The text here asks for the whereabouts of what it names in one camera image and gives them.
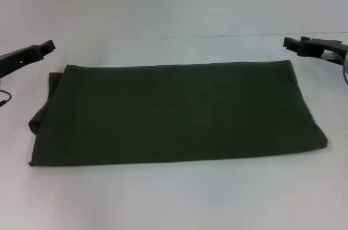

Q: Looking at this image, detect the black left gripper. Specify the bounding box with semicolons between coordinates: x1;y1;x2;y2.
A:
0;39;57;78

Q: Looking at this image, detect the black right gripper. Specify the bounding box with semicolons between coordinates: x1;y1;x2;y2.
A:
283;36;348;65

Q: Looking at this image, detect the dark green shirt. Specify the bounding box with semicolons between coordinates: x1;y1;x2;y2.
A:
27;60;328;167

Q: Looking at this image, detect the left arm gripper cable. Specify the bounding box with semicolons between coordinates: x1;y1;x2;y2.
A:
0;88;13;107

